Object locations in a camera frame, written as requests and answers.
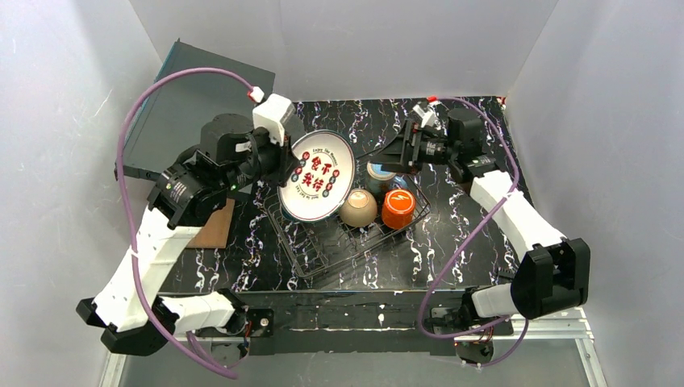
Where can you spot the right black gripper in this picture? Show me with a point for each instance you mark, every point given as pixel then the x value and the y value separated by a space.
pixel 407 147

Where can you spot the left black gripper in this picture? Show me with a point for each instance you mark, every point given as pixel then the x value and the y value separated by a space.
pixel 288 162

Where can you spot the white plate red characters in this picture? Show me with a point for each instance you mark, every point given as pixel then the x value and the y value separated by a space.
pixel 322 178

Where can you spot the blue butterfly mug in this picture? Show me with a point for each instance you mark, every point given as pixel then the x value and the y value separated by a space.
pixel 378 181

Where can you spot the orange mug black handle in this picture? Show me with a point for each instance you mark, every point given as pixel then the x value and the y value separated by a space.
pixel 398 208

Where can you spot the white floral bowl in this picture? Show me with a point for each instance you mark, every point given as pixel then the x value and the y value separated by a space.
pixel 359 209

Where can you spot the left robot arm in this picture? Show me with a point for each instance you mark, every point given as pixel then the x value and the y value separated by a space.
pixel 233 153

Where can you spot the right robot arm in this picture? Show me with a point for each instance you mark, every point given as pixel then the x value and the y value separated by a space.
pixel 553 272

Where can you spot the wooden board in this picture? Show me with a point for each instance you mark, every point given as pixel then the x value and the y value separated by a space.
pixel 216 231

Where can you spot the dark grey metal box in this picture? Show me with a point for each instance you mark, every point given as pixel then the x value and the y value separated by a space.
pixel 171 119

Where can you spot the black bit holder strip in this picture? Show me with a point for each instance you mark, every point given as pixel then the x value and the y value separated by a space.
pixel 504 274

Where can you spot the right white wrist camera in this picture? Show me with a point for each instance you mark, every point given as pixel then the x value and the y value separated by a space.
pixel 426 112

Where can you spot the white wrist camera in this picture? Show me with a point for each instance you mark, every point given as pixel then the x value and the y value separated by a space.
pixel 426 112
pixel 277 116

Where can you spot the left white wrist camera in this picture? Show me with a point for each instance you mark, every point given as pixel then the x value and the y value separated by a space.
pixel 277 116

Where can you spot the wire dish rack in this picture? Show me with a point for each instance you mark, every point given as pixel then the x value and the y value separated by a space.
pixel 329 244

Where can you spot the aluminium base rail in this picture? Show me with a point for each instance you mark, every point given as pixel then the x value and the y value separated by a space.
pixel 371 343

